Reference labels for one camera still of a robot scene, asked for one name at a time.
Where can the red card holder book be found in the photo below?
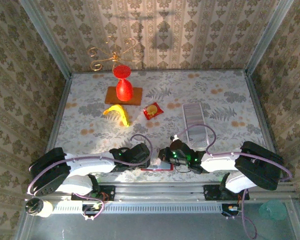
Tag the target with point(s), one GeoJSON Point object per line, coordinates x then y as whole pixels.
{"type": "Point", "coordinates": [165, 167]}

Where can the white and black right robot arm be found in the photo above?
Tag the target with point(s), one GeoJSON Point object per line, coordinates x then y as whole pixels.
{"type": "Point", "coordinates": [220, 162]}

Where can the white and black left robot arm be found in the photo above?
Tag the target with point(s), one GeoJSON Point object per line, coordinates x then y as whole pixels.
{"type": "Point", "coordinates": [90, 163]}

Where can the row of plastic cards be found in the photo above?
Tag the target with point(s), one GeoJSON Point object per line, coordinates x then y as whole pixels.
{"type": "Point", "coordinates": [194, 113]}

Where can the yellow banana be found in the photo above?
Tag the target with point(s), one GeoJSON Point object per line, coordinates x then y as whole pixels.
{"type": "Point", "coordinates": [123, 116]}

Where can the red snack packet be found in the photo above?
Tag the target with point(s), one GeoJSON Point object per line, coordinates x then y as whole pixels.
{"type": "Point", "coordinates": [152, 111]}

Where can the brown wooden board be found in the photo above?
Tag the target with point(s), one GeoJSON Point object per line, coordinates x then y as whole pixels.
{"type": "Point", "coordinates": [136, 96]}

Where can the red plastic goblet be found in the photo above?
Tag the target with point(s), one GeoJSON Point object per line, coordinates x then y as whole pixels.
{"type": "Point", "coordinates": [124, 91]}

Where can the floral table cover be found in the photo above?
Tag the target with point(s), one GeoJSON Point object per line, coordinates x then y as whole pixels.
{"type": "Point", "coordinates": [177, 85]}

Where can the teal translucent glass object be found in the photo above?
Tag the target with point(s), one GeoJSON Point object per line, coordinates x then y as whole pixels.
{"type": "Point", "coordinates": [273, 210]}

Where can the grey metal base plate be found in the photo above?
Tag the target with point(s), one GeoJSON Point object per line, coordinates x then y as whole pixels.
{"type": "Point", "coordinates": [152, 227]}

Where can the aluminium table edge rail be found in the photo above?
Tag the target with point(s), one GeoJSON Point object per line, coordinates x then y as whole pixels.
{"type": "Point", "coordinates": [58, 117]}
{"type": "Point", "coordinates": [261, 112]}

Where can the aluminium frame post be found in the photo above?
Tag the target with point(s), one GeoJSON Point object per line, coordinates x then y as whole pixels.
{"type": "Point", "coordinates": [47, 37]}
{"type": "Point", "coordinates": [267, 37]}

